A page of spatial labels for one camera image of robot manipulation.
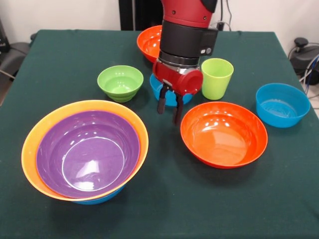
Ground red plastic bowl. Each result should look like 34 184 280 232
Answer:
137 24 163 63
180 101 269 169

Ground green plastic bowl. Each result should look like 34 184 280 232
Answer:
97 65 144 103

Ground wall cable with plug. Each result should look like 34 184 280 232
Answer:
209 0 234 32

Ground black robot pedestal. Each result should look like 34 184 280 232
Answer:
119 0 165 32

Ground cable tangle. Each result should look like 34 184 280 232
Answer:
299 54 319 100

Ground green plastic cup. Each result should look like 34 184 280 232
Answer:
201 58 234 101

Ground dark green tablecloth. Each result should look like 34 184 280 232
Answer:
0 29 319 239

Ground medium blue plastic bowl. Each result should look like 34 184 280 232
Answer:
72 185 125 205

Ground large orange plastic bowl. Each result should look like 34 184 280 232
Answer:
21 100 149 202

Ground purple plastic bowl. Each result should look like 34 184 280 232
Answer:
36 111 141 199

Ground small blue plastic bowl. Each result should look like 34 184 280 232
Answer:
149 73 194 107
255 83 311 128

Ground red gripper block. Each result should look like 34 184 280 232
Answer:
152 59 204 126

